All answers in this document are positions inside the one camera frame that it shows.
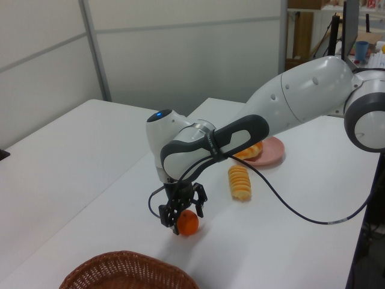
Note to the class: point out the black camera pole with base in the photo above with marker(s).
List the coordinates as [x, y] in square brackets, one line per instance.
[3, 154]

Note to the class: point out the brown woven basket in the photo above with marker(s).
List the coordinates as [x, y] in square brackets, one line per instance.
[126, 271]

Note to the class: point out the blue cup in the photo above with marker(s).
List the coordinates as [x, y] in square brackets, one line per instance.
[362, 51]

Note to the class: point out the striped toy bread roll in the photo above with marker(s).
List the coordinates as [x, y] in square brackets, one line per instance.
[239, 182]

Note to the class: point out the toy orange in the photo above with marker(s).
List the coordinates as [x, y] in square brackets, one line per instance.
[189, 224]

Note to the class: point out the dark monitor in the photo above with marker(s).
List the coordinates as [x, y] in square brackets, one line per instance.
[350, 27]

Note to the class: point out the toy croissant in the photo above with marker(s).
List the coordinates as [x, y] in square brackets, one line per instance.
[251, 152]

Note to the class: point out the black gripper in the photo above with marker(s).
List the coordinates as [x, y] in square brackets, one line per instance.
[180, 194]

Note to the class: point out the black stand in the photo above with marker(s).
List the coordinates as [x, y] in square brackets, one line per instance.
[334, 33]

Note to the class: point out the brown cardboard panel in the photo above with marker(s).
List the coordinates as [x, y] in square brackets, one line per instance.
[302, 33]

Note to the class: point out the grey partition post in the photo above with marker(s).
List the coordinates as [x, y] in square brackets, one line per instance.
[283, 30]
[94, 51]

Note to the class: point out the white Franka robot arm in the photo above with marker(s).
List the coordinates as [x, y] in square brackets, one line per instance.
[316, 90]

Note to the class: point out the pink plate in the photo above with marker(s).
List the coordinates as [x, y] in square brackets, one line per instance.
[272, 150]

